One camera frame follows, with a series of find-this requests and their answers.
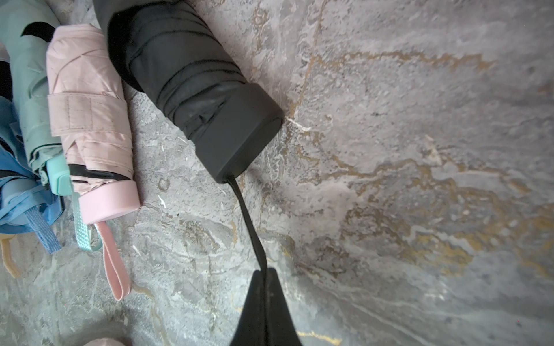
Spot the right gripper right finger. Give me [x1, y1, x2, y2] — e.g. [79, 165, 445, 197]
[263, 268, 302, 346]

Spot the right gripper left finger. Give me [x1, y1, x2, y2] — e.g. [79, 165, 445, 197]
[230, 270, 265, 346]

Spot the large pink umbrella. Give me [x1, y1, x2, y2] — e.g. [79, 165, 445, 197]
[85, 337, 125, 346]

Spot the blue umbrella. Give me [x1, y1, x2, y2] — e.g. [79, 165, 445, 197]
[0, 60, 66, 255]

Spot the beige umbrella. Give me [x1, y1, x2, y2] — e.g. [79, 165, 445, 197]
[1, 234, 21, 278]

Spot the small pink umbrella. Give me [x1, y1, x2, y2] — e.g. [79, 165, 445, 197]
[46, 24, 141, 301]

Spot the black umbrella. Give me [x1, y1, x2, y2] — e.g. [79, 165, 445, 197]
[92, 0, 286, 273]

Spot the mint green umbrella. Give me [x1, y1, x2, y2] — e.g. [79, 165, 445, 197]
[0, 0, 104, 252]

